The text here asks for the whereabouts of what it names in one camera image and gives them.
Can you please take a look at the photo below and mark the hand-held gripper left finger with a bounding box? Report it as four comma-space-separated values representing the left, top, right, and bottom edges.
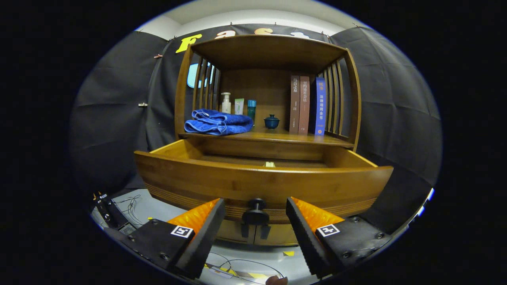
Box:
105, 198, 226, 280

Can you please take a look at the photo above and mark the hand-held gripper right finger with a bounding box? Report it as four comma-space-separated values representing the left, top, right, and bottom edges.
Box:
285, 197, 393, 279

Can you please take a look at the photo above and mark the wooden drawer with black knob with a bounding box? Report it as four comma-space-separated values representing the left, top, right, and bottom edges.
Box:
134, 139, 394, 238

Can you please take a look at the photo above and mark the wooden cabinet door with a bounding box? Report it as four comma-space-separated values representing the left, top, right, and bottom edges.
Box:
216, 219, 254, 246
253, 223, 299, 247

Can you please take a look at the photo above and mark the wooden countertop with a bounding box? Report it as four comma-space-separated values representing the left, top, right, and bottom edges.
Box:
178, 126, 355, 150

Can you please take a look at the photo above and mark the wooden cabinet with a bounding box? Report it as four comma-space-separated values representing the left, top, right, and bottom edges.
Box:
174, 34, 362, 247

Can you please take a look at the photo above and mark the black floor device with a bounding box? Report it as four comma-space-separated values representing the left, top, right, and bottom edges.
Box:
93, 192, 137, 236

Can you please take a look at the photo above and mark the blue folded towel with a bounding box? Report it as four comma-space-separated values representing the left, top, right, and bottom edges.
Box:
184, 109, 254, 136

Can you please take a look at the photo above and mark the blue book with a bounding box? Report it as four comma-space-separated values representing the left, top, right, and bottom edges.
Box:
309, 77, 327, 137

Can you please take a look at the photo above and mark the reddish brown book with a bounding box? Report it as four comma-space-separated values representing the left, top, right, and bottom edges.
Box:
298, 76, 311, 135

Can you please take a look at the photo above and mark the dark brown book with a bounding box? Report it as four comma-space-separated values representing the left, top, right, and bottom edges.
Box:
289, 75, 301, 134

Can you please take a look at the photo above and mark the thin floor cable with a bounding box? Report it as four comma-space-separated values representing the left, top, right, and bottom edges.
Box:
113, 195, 148, 227

